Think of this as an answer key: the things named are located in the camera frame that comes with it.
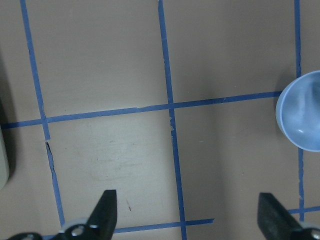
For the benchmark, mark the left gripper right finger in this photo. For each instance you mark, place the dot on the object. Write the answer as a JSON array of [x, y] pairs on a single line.
[[276, 223]]

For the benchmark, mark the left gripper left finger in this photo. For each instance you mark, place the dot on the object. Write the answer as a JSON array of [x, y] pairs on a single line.
[[100, 225]]

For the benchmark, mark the blue bowl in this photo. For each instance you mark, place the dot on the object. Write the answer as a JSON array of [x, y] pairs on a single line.
[[298, 112]]

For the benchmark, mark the silver white toaster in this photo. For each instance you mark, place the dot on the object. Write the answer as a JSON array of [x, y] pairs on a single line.
[[6, 170]]

